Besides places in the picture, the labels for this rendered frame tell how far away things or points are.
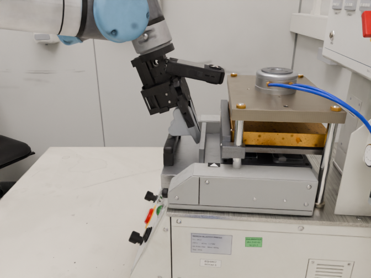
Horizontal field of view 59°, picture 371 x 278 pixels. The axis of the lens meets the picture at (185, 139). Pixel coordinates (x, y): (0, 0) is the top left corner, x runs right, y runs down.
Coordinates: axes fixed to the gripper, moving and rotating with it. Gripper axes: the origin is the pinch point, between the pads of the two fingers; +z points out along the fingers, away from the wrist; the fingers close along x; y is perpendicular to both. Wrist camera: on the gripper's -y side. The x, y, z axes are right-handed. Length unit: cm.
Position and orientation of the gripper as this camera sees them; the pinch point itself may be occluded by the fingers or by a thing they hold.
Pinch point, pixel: (199, 136)
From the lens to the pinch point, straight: 69.7
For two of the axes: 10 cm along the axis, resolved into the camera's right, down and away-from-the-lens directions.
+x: -0.9, 3.9, -9.2
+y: -9.4, 2.8, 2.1
